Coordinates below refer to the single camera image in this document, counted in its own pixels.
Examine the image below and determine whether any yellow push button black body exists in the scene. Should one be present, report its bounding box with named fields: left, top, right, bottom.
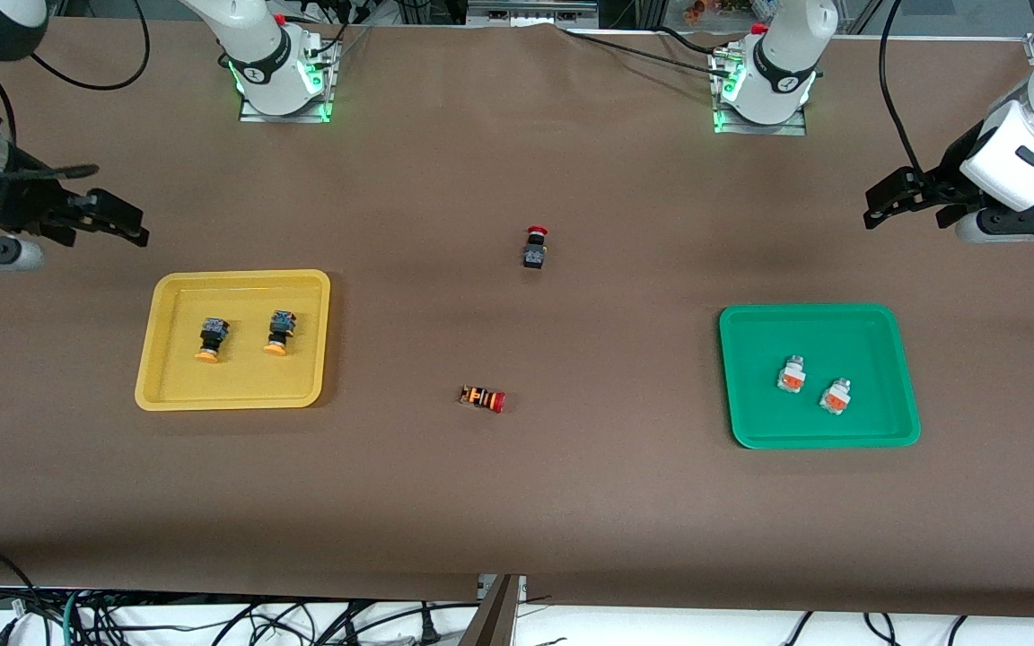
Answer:
left=263, top=310, right=298, bottom=358
left=193, top=316, right=230, bottom=364

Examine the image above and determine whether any white push button orange contact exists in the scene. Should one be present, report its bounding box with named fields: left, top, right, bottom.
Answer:
left=819, top=378, right=854, bottom=417
left=775, top=354, right=809, bottom=396

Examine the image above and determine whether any yellow plastic tray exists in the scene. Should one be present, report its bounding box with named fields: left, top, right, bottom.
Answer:
left=134, top=269, right=332, bottom=412

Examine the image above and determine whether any green plastic tray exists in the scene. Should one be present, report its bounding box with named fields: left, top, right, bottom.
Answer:
left=718, top=303, right=922, bottom=450

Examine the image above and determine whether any colourful background object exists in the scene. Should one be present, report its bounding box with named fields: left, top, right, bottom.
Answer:
left=683, top=0, right=758, bottom=24

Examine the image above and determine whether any red push button orange body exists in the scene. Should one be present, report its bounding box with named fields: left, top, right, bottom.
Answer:
left=460, top=384, right=507, bottom=415

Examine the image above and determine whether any brown table cover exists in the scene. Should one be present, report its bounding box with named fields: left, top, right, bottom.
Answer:
left=0, top=20, right=1034, bottom=620

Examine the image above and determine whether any dark metal table leg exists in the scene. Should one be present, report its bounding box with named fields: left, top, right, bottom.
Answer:
left=459, top=574, right=529, bottom=646

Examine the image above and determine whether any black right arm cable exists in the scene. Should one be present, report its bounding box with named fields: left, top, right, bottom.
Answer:
left=0, top=0, right=152, bottom=180

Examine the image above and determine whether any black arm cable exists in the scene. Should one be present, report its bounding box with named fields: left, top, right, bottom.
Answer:
left=0, top=0, right=152, bottom=180
left=878, top=0, right=928, bottom=180

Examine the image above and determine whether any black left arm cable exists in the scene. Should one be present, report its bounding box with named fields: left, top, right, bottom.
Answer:
left=878, top=0, right=928, bottom=180

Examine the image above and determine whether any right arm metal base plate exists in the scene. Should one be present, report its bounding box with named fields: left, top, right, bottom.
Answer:
left=237, top=34, right=340, bottom=125

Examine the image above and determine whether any black cable on table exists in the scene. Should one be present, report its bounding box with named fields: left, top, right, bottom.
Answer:
left=557, top=25, right=735, bottom=73

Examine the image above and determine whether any green cable under table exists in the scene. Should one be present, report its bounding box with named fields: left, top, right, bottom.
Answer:
left=61, top=588, right=89, bottom=646

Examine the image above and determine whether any aluminium frame bracket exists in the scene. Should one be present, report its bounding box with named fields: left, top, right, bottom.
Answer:
left=466, top=0, right=600, bottom=28

